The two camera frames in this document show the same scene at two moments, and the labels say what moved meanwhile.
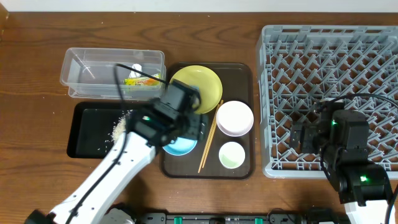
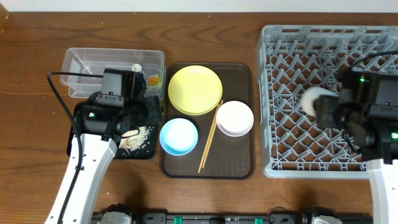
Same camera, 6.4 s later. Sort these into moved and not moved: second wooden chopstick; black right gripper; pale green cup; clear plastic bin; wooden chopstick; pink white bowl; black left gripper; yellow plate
Moved: black right gripper; pale green cup; black left gripper
Not moved: clear plastic bin; wooden chopstick; second wooden chopstick; pink white bowl; yellow plate
